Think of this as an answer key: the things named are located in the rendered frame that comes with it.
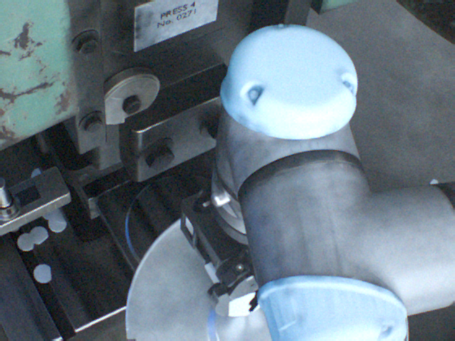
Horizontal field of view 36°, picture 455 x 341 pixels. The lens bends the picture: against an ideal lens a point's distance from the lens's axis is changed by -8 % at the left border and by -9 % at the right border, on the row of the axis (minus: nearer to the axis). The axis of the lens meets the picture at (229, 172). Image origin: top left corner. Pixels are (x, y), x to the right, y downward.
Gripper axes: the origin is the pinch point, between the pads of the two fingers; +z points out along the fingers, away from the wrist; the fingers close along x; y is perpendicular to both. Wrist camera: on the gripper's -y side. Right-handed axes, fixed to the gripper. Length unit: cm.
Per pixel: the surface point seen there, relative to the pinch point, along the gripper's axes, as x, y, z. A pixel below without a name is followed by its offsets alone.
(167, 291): 5.5, 5.8, 1.1
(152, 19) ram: 2.1, 15.3, -26.7
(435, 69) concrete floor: -103, 51, 81
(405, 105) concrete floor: -87, 46, 81
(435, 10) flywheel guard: -31.2, 14.4, -13.4
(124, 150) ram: 5.1, 14.3, -12.2
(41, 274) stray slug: 15.8, 16.6, 9.4
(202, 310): 3.5, 2.5, 1.5
